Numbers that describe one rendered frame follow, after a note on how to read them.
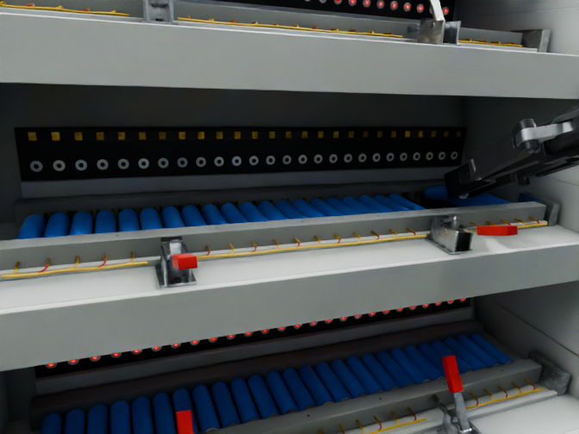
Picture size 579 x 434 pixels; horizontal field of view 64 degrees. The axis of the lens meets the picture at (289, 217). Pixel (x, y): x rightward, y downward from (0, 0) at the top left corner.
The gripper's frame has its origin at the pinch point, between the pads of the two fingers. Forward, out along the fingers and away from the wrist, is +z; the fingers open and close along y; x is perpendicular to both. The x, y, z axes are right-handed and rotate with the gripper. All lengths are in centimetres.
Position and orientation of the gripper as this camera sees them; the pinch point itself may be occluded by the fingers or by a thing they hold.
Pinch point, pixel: (477, 177)
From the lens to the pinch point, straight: 55.6
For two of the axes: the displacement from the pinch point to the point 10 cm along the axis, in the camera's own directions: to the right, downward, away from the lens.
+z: -2.9, 2.0, 9.3
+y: -9.5, 0.6, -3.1
